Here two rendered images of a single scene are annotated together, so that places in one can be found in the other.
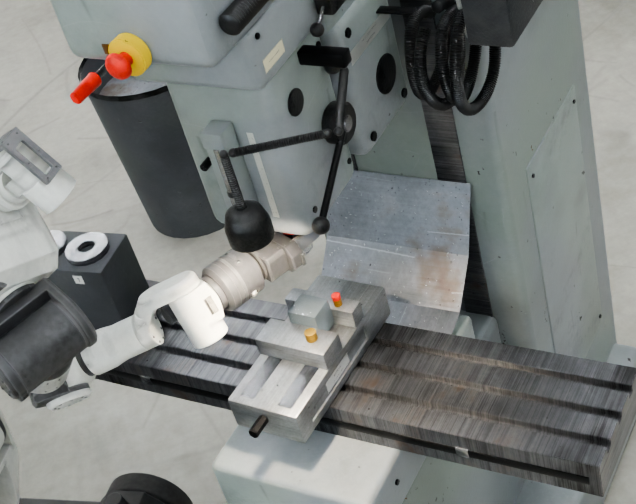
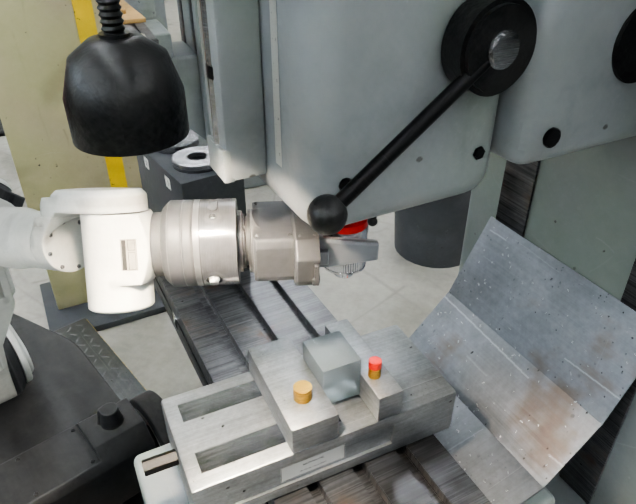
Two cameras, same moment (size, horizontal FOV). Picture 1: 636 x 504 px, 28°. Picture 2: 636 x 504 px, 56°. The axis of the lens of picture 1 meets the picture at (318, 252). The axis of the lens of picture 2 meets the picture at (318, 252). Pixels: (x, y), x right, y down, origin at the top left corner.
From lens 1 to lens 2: 161 cm
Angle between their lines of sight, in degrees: 21
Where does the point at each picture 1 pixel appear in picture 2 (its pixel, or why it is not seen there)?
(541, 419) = not seen: outside the picture
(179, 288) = (91, 199)
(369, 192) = (521, 269)
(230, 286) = (171, 244)
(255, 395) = (189, 419)
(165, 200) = (406, 227)
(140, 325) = (37, 225)
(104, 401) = not seen: hidden behind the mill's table
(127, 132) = not seen: hidden behind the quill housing
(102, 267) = (188, 180)
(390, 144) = (581, 220)
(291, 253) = (300, 253)
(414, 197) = (573, 306)
